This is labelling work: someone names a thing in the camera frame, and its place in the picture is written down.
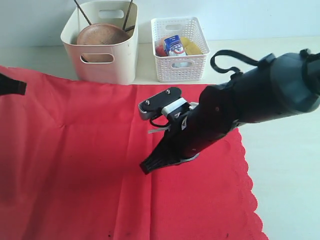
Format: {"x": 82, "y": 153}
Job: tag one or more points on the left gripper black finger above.
{"x": 10, "y": 86}

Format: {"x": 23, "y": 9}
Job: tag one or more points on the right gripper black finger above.
{"x": 185, "y": 160}
{"x": 160, "y": 157}

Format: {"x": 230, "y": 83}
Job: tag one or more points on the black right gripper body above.
{"x": 197, "y": 129}

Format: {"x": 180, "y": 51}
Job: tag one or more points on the yellow cheese wedge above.
{"x": 190, "y": 47}

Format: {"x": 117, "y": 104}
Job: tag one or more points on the red sausage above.
{"x": 160, "y": 51}

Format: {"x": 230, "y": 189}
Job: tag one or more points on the red table cloth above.
{"x": 70, "y": 154}

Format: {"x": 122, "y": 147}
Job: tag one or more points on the white blue milk carton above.
{"x": 173, "y": 46}

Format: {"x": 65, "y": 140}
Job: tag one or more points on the dark brown chopstick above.
{"x": 82, "y": 12}
{"x": 127, "y": 15}

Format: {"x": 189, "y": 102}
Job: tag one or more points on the brown wooden spoon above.
{"x": 129, "y": 28}

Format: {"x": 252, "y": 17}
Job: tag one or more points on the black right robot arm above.
{"x": 275, "y": 88}

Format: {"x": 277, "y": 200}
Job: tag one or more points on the white perforated plastic basket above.
{"x": 171, "y": 69}

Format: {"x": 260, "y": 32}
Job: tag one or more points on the cream plastic tub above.
{"x": 123, "y": 68}

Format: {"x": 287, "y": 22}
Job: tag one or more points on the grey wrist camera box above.
{"x": 164, "y": 103}

